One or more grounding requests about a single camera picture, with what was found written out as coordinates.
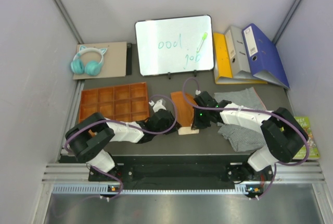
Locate grey striped underwear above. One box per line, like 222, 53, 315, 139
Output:
214, 87, 266, 152

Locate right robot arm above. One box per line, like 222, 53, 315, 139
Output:
194, 90, 310, 180

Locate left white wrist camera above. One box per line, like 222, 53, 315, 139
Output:
148, 99, 166, 113

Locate whiteboard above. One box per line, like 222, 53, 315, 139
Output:
135, 15, 214, 76

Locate grey binder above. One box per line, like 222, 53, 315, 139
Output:
224, 26, 255, 81

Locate orange underwear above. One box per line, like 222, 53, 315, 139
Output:
171, 91, 199, 135

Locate orange compartment tray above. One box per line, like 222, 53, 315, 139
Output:
78, 82, 150, 122

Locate green treehouse book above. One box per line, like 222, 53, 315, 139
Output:
294, 116, 321, 160

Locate green marker pen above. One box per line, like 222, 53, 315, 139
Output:
196, 32, 208, 53

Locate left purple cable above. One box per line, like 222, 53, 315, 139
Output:
63, 94, 177, 201

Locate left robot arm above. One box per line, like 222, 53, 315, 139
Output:
64, 109, 181, 181

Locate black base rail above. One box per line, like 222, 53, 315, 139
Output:
88, 156, 274, 190

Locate grey cable duct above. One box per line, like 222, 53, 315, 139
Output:
52, 184, 260, 196

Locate blue binder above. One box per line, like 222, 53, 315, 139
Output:
242, 23, 290, 89

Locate teal cat-ear headphones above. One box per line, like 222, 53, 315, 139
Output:
70, 45, 108, 76

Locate yellow binder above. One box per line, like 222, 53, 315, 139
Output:
213, 33, 267, 84

